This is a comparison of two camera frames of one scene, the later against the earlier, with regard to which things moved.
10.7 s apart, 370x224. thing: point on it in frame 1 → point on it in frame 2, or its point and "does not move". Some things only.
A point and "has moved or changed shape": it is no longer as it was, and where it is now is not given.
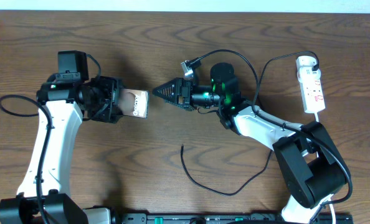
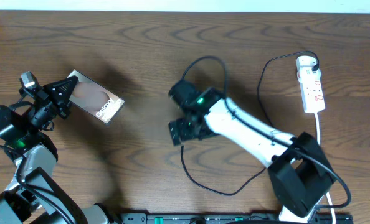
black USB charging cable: x=268 y=157 does not move
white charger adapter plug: x=305 y=60 does not move
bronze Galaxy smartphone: x=134 y=102 has moved or changed shape
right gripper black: x=182 y=86 → x=179 y=125
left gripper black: x=111 y=99 → x=50 y=97
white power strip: x=311 y=89 does not move
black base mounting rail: x=235 y=218 does not move
